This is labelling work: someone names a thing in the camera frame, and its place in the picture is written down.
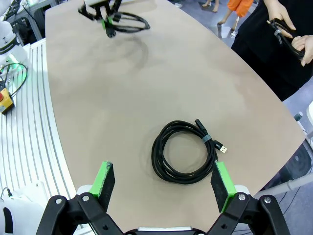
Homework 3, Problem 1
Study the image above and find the grey metal tube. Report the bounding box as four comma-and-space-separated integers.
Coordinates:
253, 174, 313, 199

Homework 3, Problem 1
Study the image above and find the person's right hand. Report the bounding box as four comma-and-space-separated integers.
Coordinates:
265, 0, 298, 39

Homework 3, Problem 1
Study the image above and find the braided black USB extension cable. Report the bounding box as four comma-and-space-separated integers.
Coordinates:
151, 118, 229, 185

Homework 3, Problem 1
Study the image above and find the yellow emergency stop box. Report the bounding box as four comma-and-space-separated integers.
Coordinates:
0, 87, 16, 115

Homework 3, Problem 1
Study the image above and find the white slatted mounting platform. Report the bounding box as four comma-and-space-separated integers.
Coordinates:
0, 38, 77, 205

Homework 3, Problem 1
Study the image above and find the person in black t-shirt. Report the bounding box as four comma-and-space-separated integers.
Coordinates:
230, 0, 313, 102

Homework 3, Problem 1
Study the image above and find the thin black USB cable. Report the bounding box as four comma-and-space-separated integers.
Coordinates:
266, 18, 307, 61

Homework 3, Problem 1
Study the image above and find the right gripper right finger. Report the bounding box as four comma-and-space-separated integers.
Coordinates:
207, 161, 292, 235

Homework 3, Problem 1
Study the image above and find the black power cable with plug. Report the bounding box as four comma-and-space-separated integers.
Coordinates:
106, 11, 151, 39

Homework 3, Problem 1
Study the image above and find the black cable loop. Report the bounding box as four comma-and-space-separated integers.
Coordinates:
0, 63, 28, 96

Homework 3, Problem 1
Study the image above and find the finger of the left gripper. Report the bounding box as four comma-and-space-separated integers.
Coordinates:
105, 0, 122, 25
77, 4, 107, 31

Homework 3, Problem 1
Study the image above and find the person's left hand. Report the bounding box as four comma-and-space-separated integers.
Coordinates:
291, 35, 313, 68

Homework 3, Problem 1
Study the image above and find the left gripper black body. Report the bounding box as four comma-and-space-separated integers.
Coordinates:
84, 0, 123, 7

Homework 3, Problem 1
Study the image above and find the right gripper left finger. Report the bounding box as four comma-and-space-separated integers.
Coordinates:
36, 160, 123, 235

